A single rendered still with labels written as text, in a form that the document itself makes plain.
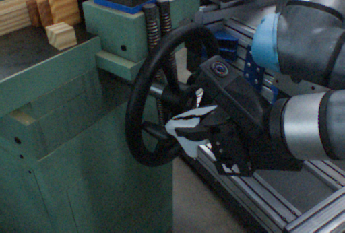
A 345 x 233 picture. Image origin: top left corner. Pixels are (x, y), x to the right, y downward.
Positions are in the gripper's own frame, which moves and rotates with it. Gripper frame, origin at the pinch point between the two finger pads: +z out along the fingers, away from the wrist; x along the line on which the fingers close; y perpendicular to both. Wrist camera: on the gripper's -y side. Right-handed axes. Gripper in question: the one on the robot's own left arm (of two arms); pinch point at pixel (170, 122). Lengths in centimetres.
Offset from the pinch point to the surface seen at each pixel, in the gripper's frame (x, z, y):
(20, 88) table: -10.3, 19.0, -14.0
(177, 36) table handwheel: 8.7, -0.7, -11.3
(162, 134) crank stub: -1.7, 1.2, 1.2
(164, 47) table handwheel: 5.2, -0.2, -10.7
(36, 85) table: -7.5, 19.5, -13.1
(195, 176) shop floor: 58, 68, 59
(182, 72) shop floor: 131, 119, 30
